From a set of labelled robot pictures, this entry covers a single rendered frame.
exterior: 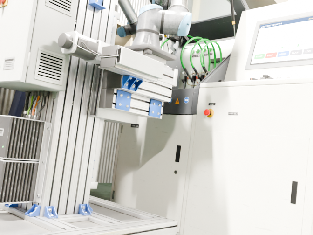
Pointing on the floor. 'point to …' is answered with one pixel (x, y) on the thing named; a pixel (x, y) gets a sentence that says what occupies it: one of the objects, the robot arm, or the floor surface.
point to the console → (254, 147)
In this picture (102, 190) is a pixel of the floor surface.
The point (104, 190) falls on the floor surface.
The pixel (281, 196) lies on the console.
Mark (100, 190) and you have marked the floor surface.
